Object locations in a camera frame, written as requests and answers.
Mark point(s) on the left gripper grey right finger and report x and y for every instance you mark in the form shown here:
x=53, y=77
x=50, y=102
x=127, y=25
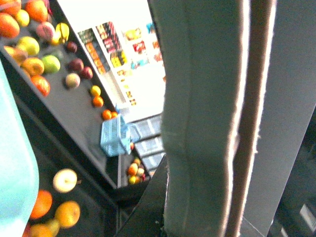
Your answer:
x=216, y=55

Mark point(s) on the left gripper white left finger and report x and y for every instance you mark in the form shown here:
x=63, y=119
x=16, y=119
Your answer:
x=19, y=175

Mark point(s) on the black metal shelf rack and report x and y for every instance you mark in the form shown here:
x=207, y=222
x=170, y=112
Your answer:
x=64, y=129

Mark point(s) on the orange beside far lemon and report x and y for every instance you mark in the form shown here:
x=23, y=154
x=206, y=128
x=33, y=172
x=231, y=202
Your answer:
x=98, y=101

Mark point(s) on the white goods shelf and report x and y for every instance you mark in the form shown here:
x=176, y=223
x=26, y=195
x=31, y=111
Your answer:
x=128, y=62

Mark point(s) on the yellow lemon far tray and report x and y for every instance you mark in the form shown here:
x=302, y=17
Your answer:
x=95, y=91

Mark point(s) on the small yellow lemon left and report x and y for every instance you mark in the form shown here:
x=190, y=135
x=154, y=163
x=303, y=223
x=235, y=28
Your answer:
x=22, y=18

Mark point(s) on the orange near tray centre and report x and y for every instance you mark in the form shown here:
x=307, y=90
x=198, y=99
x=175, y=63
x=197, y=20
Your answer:
x=42, y=205

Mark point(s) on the white pear with stem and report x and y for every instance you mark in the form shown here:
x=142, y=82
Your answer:
x=65, y=180

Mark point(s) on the yellow orange fruit centre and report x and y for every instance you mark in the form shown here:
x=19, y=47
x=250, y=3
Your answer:
x=40, y=230

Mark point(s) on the brown kiwi upper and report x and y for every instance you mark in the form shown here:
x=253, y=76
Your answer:
x=54, y=226

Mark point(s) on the golden russet apple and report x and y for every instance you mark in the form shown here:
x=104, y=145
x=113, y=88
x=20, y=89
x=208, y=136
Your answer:
x=67, y=214

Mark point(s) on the red orange persimmon far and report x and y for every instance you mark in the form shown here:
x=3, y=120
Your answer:
x=41, y=84

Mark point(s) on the light blue plastic basket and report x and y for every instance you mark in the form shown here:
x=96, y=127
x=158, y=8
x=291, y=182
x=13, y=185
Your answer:
x=117, y=135

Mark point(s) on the orange left of basket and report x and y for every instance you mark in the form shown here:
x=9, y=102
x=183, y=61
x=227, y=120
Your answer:
x=106, y=114

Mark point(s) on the pink peach centre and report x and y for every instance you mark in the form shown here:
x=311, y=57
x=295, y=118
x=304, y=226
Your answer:
x=72, y=80

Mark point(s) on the pink peach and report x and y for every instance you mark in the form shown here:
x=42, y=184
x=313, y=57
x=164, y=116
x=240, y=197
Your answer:
x=72, y=80
x=45, y=30

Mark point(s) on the yellow orange apple far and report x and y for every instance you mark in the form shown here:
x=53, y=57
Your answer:
x=33, y=66

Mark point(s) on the green apple far tray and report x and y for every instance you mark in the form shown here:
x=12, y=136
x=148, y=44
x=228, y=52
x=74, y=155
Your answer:
x=51, y=64

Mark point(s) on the brown yellow pear far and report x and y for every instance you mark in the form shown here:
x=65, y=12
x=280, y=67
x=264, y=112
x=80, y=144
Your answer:
x=17, y=54

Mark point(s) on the dark red apple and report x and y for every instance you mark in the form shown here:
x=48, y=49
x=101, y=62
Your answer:
x=87, y=73

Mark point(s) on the dark purple plum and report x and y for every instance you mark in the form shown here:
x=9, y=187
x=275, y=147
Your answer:
x=76, y=65

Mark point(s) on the yellow green pear far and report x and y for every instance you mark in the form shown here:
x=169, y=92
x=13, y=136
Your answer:
x=29, y=44

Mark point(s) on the small dark passion fruit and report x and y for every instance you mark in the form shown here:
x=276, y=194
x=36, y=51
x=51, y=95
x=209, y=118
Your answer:
x=72, y=47

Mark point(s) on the yellow starfruit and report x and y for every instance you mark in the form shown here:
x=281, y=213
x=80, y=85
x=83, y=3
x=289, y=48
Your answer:
x=61, y=35

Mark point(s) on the pink peach left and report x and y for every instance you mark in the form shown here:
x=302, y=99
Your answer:
x=45, y=30

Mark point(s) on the orange front left upper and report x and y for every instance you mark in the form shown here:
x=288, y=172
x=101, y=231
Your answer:
x=9, y=27

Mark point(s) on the large orange back left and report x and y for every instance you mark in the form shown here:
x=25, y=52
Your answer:
x=37, y=10

